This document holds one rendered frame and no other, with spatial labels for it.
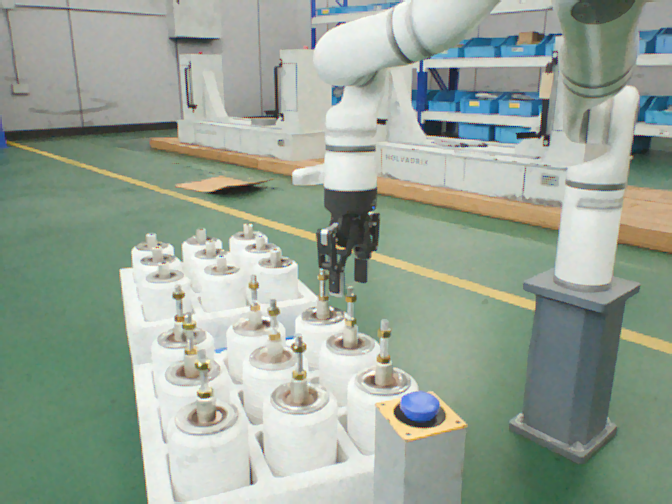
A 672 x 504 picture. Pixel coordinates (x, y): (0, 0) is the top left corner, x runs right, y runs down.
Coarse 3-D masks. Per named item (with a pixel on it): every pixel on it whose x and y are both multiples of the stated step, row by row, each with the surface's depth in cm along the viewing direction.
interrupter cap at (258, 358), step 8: (256, 352) 86; (264, 352) 86; (288, 352) 86; (256, 360) 83; (264, 360) 84; (280, 360) 84; (288, 360) 83; (264, 368) 81; (272, 368) 81; (280, 368) 81
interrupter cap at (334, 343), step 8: (336, 336) 91; (360, 336) 91; (368, 336) 91; (328, 344) 88; (336, 344) 89; (360, 344) 89; (368, 344) 88; (336, 352) 86; (344, 352) 86; (352, 352) 86; (360, 352) 86; (368, 352) 86
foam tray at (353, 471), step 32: (224, 352) 102; (160, 416) 86; (160, 448) 76; (256, 448) 76; (352, 448) 76; (160, 480) 70; (256, 480) 71; (288, 480) 70; (320, 480) 70; (352, 480) 71
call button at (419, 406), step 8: (416, 392) 61; (424, 392) 61; (400, 400) 59; (408, 400) 59; (416, 400) 59; (424, 400) 59; (432, 400) 59; (408, 408) 58; (416, 408) 58; (424, 408) 58; (432, 408) 58; (408, 416) 59; (416, 416) 58; (424, 416) 57; (432, 416) 58
